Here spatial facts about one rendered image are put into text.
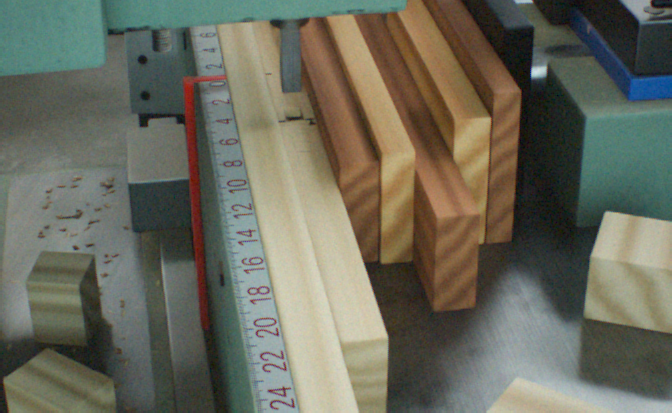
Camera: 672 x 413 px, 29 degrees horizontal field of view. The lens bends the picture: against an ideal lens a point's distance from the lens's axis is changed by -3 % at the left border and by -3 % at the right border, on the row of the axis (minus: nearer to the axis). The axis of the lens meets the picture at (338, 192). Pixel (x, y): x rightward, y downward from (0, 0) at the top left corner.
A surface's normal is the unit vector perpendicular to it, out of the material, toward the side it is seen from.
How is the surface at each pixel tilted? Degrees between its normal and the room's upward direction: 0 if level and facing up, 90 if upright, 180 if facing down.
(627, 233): 0
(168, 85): 90
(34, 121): 0
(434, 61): 0
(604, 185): 90
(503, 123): 90
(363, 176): 90
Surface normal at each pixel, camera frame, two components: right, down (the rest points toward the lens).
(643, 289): -0.33, 0.48
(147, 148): 0.00, -0.86
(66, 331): -0.12, 0.50
